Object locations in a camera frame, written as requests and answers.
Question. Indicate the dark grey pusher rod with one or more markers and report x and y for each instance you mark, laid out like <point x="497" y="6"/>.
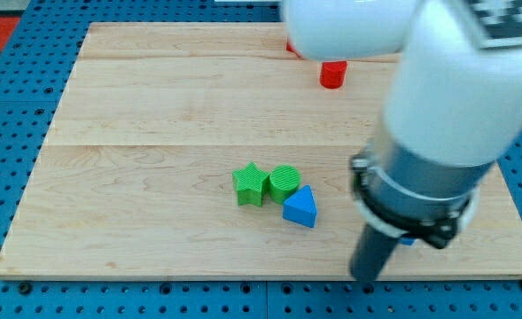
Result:
<point x="371" y="254"/>

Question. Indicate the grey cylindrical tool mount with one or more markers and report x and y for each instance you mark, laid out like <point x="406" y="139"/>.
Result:
<point x="403" y="194"/>

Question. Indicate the red block behind arm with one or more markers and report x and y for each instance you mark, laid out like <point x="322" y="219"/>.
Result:
<point x="289" y="47"/>

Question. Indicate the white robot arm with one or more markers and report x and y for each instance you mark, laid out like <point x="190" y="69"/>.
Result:
<point x="454" y="108"/>

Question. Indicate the blue cube block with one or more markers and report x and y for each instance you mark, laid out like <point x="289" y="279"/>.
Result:
<point x="407" y="241"/>

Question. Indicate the green star block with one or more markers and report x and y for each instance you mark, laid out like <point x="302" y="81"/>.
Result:
<point x="250" y="184"/>

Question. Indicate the blue triangle block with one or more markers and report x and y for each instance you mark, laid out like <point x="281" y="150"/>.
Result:
<point x="301" y="208"/>

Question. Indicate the green cylinder block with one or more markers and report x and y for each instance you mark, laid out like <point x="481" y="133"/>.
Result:
<point x="284" y="180"/>

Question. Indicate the red cylinder block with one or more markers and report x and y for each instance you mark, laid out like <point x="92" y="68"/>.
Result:
<point x="332" y="74"/>

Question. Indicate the wooden board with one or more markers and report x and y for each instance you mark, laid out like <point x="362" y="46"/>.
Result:
<point x="134" y="178"/>

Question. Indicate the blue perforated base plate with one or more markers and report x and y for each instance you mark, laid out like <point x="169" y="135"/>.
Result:
<point x="34" y="67"/>

